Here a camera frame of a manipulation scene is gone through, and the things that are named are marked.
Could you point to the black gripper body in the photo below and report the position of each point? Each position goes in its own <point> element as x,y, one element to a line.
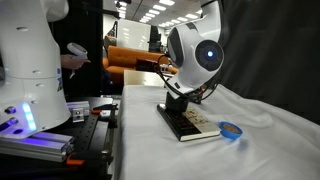
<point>195,95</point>

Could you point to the white handheld controller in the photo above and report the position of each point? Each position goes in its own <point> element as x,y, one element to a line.
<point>77,50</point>

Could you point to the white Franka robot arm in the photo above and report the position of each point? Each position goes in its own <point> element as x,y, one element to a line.
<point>190,60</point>

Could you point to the book with colourful cover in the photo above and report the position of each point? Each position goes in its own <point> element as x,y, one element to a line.
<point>193,126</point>

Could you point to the person's hand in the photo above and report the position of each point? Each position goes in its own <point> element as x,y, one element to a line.
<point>71,62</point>

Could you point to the small blue bowl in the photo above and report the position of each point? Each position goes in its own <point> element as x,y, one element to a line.
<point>230,132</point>

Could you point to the dark box on sofa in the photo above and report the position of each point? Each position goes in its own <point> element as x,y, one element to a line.
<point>146,65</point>

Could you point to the white table cloth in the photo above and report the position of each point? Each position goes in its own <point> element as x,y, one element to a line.
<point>166,156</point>

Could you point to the orange sofa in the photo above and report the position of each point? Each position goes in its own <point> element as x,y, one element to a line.
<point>126,58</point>

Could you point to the black curtain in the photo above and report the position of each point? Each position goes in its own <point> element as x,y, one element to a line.
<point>273,60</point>

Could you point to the white projection board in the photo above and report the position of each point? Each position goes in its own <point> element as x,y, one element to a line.
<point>133,35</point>

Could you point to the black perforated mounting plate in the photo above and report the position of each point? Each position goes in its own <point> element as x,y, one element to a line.
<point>90,133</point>

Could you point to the aluminium extrusion rails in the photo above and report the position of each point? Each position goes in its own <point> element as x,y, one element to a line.
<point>33,146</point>

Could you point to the small aluminium bracket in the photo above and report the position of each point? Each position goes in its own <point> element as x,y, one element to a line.
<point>78,111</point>

